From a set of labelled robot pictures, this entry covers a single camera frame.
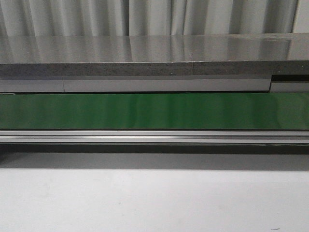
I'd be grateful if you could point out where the green conveyor belt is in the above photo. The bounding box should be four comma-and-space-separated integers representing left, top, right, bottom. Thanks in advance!
0, 93, 309, 130

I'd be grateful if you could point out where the grey stone slab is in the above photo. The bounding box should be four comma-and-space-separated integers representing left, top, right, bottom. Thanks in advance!
0, 33, 309, 76

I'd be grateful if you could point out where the grey curtain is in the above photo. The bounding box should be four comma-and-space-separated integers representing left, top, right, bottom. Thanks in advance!
0, 0, 309, 37

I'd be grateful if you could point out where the aluminium conveyor front rail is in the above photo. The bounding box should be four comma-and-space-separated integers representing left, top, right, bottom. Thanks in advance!
0, 130, 309, 145

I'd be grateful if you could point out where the grey conveyor back rail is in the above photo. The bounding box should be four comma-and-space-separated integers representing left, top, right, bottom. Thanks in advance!
0, 74, 309, 93

